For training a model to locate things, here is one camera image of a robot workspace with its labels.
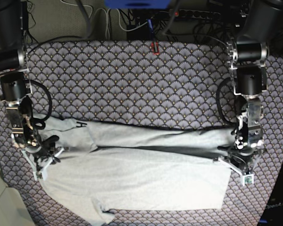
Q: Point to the black OpenArm box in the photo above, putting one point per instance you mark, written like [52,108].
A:
[273,213]

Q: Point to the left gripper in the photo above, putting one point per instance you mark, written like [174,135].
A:
[239,160]

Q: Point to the light grey T-shirt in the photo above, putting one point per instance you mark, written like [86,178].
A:
[108,166]

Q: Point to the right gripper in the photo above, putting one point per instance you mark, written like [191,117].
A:
[42,150]

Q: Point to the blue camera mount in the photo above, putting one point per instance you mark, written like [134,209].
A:
[137,4]

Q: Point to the red table clamp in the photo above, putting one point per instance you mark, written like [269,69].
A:
[155,48]

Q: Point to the beige plastic bin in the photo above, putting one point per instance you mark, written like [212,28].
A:
[13,211]

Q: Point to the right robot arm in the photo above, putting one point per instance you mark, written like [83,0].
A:
[16,88]

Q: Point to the black power strip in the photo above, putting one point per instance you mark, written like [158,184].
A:
[189,15]

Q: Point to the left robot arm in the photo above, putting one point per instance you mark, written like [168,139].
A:
[256,78]

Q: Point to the fan-patterned grey tablecloth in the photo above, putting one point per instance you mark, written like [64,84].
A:
[125,82]

